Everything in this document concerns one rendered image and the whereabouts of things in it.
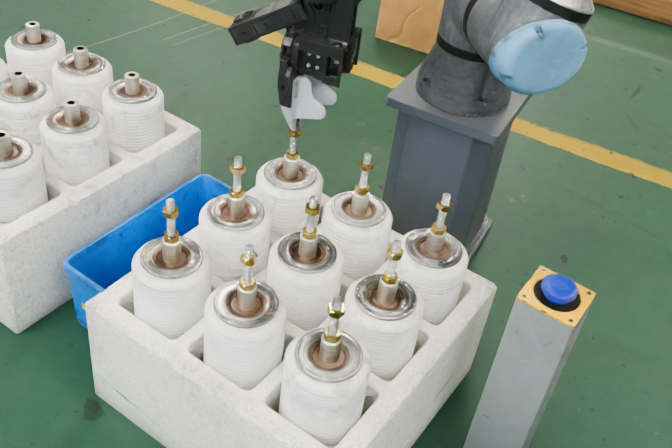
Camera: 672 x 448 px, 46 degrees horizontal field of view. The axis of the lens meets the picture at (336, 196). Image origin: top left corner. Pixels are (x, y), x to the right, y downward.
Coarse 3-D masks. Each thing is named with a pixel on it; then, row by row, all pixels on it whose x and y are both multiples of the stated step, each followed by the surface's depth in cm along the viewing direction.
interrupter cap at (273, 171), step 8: (272, 160) 113; (280, 160) 114; (304, 160) 114; (264, 168) 112; (272, 168) 112; (280, 168) 112; (304, 168) 113; (312, 168) 113; (272, 176) 110; (280, 176) 111; (304, 176) 111; (312, 176) 112; (272, 184) 109; (280, 184) 109; (288, 184) 109; (296, 184) 110; (304, 184) 110; (312, 184) 110
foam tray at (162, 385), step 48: (480, 288) 108; (96, 336) 100; (144, 336) 95; (192, 336) 95; (288, 336) 98; (432, 336) 100; (480, 336) 115; (96, 384) 107; (144, 384) 98; (192, 384) 91; (384, 384) 93; (432, 384) 101; (192, 432) 97; (240, 432) 90; (288, 432) 86; (384, 432) 90
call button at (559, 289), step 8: (544, 280) 88; (552, 280) 88; (560, 280) 88; (568, 280) 88; (544, 288) 87; (552, 288) 87; (560, 288) 87; (568, 288) 87; (576, 288) 88; (552, 296) 87; (560, 296) 86; (568, 296) 86; (560, 304) 87
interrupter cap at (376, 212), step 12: (348, 192) 109; (336, 204) 107; (348, 204) 108; (372, 204) 108; (384, 204) 108; (336, 216) 105; (348, 216) 105; (360, 216) 106; (372, 216) 106; (384, 216) 106
